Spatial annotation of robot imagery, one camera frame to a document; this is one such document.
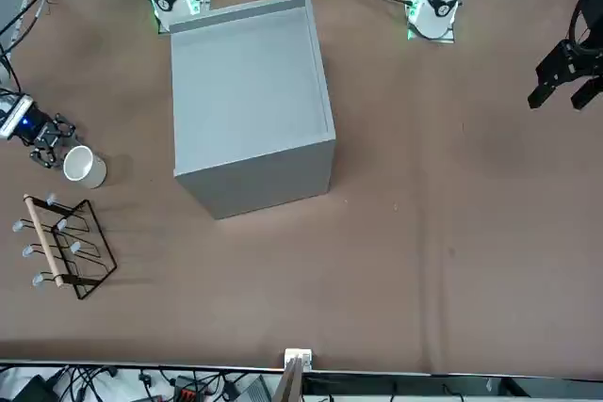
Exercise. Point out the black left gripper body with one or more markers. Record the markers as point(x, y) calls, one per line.
point(591, 53)

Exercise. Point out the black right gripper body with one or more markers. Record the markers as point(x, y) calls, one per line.
point(41, 128)

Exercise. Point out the gray drawer cabinet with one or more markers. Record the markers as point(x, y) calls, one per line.
point(249, 91)

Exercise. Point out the long black power adapter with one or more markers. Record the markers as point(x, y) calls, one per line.
point(33, 388)

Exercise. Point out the orange black plug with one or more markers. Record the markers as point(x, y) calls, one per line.
point(186, 392)

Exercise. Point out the ridged black power adapter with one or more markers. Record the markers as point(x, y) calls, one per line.
point(256, 390)

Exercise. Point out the aluminium camera post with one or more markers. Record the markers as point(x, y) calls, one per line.
point(297, 374)

